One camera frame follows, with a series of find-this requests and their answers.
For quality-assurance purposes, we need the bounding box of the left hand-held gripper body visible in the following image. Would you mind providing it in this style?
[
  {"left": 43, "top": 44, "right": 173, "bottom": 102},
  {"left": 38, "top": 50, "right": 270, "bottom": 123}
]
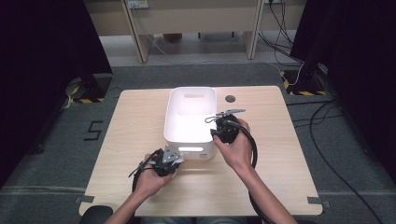
[{"left": 150, "top": 145, "right": 184, "bottom": 177}]

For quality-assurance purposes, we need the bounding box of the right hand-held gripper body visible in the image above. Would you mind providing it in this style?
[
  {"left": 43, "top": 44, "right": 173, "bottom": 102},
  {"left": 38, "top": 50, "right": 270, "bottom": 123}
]
[{"left": 215, "top": 108, "right": 247, "bottom": 145}]

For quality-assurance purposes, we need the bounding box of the white plastic bin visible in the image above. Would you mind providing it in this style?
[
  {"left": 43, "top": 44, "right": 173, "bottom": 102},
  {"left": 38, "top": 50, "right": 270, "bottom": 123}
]
[{"left": 163, "top": 86, "right": 219, "bottom": 161}]

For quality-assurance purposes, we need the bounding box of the person's right hand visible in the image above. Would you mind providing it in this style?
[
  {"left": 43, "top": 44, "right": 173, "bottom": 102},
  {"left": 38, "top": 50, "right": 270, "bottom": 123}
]
[{"left": 213, "top": 119, "right": 254, "bottom": 171}]

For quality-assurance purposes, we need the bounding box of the person's left hand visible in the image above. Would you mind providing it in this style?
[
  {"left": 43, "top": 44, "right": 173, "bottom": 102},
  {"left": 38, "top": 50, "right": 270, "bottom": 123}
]
[{"left": 134, "top": 154, "right": 174, "bottom": 199}]

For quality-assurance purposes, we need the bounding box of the stand base with striped tape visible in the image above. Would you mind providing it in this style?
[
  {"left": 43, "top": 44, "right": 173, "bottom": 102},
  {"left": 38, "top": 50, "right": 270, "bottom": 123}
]
[
  {"left": 279, "top": 69, "right": 328, "bottom": 96},
  {"left": 66, "top": 73, "right": 113, "bottom": 105}
]

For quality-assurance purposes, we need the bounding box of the black office chair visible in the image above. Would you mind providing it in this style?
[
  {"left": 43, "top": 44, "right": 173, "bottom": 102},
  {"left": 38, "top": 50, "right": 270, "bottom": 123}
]
[{"left": 78, "top": 204, "right": 114, "bottom": 224}]

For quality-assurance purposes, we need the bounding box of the beige wooden desk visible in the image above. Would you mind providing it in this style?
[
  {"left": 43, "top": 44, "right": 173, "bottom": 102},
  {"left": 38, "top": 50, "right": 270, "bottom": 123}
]
[{"left": 83, "top": 0, "right": 307, "bottom": 63}]

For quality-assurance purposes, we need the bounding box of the black curtain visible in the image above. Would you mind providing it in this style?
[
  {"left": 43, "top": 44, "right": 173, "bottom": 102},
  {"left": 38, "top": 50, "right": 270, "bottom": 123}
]
[
  {"left": 0, "top": 0, "right": 113, "bottom": 188},
  {"left": 289, "top": 0, "right": 396, "bottom": 185}
]

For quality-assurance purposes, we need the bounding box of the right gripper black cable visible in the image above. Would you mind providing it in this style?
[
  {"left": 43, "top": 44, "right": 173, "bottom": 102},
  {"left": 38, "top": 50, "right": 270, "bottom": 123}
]
[{"left": 225, "top": 119, "right": 275, "bottom": 224}]

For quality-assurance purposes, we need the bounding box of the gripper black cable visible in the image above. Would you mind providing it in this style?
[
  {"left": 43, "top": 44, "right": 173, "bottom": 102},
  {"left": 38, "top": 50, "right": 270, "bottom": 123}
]
[
  {"left": 128, "top": 148, "right": 164, "bottom": 194},
  {"left": 225, "top": 119, "right": 275, "bottom": 224}
]

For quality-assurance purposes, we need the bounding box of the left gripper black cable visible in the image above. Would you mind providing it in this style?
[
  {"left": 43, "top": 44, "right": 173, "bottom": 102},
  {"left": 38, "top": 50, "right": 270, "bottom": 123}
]
[{"left": 128, "top": 148, "right": 164, "bottom": 194}]

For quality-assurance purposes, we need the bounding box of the bundle of black cables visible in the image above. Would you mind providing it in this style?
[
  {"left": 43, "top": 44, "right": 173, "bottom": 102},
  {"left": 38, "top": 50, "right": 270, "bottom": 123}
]
[{"left": 257, "top": 0, "right": 307, "bottom": 67}]

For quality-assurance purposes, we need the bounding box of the long black floor cable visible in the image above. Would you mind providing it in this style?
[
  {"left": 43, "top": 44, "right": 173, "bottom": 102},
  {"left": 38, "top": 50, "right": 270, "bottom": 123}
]
[{"left": 309, "top": 101, "right": 384, "bottom": 224}]

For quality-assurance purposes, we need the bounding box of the white wall socket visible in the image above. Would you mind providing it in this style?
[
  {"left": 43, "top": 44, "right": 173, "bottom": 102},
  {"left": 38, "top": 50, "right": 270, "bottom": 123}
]
[{"left": 127, "top": 0, "right": 149, "bottom": 9}]

